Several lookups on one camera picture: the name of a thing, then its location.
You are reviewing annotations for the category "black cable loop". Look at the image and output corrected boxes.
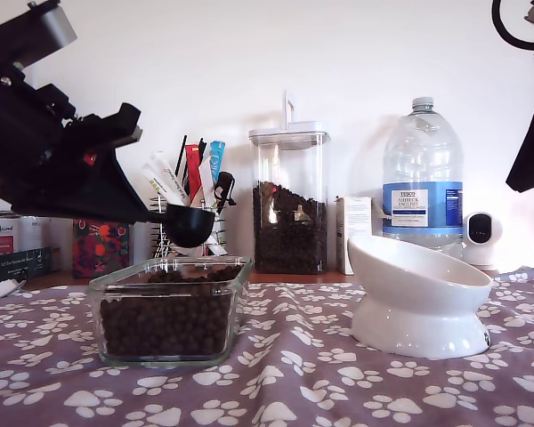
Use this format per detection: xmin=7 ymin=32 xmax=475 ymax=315
xmin=491 ymin=0 xmax=534 ymax=52

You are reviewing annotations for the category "white ceramic cat bowl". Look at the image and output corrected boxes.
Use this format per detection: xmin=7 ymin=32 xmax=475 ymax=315
xmin=347 ymin=234 xmax=494 ymax=360

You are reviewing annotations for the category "brown cat food kibble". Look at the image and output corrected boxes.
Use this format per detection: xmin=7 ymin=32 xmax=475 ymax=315
xmin=252 ymin=180 xmax=328 ymax=273
xmin=100 ymin=266 xmax=245 ymax=357

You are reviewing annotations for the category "purple paw print cloth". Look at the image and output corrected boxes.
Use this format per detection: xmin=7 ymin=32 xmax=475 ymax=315
xmin=0 ymin=264 xmax=534 ymax=427

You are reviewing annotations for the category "black clip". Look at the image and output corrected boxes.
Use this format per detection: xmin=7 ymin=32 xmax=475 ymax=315
xmin=212 ymin=172 xmax=238 ymax=209

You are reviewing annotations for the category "floral patterned tin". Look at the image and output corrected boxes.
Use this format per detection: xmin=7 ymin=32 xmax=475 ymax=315
xmin=72 ymin=217 xmax=133 ymax=279

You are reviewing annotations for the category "blue sachet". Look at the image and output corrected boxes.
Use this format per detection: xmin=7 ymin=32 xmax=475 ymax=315
xmin=208 ymin=141 xmax=227 ymax=181

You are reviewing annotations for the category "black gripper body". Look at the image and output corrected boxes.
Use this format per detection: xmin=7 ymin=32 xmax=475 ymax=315
xmin=0 ymin=102 xmax=142 ymax=208

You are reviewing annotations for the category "large clear water bottle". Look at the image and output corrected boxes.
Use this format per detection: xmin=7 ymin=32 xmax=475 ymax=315
xmin=381 ymin=96 xmax=466 ymax=262

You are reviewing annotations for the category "white printed carton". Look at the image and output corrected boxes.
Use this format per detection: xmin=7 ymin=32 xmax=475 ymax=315
xmin=336 ymin=195 xmax=374 ymax=276

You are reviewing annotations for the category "plain white sachet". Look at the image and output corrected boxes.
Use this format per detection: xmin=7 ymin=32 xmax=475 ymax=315
xmin=198 ymin=155 xmax=219 ymax=210

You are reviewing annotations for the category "clear glass food container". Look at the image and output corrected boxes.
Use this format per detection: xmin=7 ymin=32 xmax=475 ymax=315
xmin=86 ymin=255 xmax=255 ymax=369

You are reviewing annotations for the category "dark green printed box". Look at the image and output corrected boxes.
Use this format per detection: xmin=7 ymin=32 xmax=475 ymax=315
xmin=0 ymin=246 xmax=53 ymax=289

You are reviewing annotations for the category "white green print sachet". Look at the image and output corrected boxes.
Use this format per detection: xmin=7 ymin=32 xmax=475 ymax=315
xmin=150 ymin=151 xmax=192 ymax=208
xmin=140 ymin=163 xmax=189 ymax=210

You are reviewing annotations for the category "chrome wire basket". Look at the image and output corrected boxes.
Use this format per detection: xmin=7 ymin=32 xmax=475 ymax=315
xmin=149 ymin=195 xmax=228 ymax=260

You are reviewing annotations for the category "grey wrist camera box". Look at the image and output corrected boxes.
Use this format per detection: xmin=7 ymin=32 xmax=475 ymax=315
xmin=15 ymin=0 xmax=79 ymax=68

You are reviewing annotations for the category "black plastic measuring scoop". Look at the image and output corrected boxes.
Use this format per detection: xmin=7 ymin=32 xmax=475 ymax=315
xmin=147 ymin=202 xmax=217 ymax=248

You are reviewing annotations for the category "tall clear storage jar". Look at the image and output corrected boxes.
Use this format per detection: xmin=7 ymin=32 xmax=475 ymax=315
xmin=247 ymin=88 xmax=331 ymax=275

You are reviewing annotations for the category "white red labelled can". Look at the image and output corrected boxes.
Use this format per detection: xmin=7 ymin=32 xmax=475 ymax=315
xmin=0 ymin=212 xmax=20 ymax=258

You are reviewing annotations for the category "red sachet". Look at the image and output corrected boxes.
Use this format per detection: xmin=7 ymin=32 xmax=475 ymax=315
xmin=184 ymin=144 xmax=205 ymax=208

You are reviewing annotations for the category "thin black stick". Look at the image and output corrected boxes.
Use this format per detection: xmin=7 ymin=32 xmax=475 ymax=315
xmin=173 ymin=135 xmax=189 ymax=183

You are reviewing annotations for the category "small white round camera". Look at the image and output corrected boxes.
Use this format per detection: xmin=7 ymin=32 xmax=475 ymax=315
xmin=461 ymin=211 xmax=504 ymax=270

